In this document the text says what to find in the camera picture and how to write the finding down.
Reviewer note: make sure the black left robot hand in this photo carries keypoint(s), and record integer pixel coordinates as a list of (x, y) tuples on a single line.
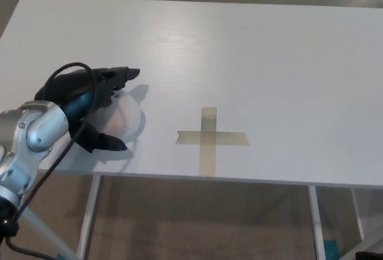
[(74, 92)]

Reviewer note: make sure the thin white table leg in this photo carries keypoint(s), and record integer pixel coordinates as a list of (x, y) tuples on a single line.
[(358, 215)]

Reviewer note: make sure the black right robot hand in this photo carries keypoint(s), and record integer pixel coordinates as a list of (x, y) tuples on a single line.
[(371, 256)]

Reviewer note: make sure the short beige tape strip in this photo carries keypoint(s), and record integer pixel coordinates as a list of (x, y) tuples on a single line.
[(232, 138)]

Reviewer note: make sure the teal floor object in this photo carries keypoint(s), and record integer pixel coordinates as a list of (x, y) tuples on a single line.
[(331, 248)]

